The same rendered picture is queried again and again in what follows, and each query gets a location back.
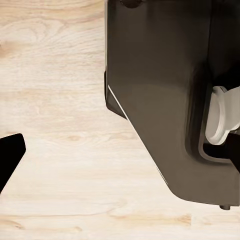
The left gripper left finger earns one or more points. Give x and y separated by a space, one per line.
12 150

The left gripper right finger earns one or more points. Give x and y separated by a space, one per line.
232 149

